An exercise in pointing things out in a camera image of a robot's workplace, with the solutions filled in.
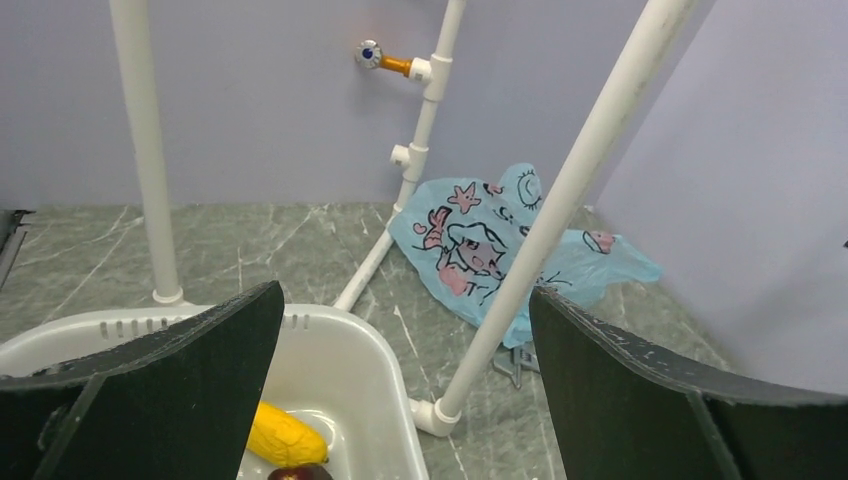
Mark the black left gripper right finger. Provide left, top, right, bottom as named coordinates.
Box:
left=529, top=287, right=847, bottom=479

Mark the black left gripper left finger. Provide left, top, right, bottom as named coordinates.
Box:
left=1, top=281, right=285, bottom=479

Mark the yellow fake fruit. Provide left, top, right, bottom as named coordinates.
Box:
left=246, top=401, right=329, bottom=468

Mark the brown fake fruit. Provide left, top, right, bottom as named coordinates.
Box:
left=267, top=464, right=333, bottom=480

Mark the light blue printed plastic bag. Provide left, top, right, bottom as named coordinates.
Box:
left=389, top=163, right=662, bottom=327

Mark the white plastic basket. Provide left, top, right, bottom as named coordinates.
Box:
left=1, top=304, right=429, bottom=479

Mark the orange blue pipe valve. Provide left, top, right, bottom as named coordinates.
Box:
left=354, top=39, right=413, bottom=78

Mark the white PVC pipe frame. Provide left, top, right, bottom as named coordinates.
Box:
left=107, top=0, right=702, bottom=439

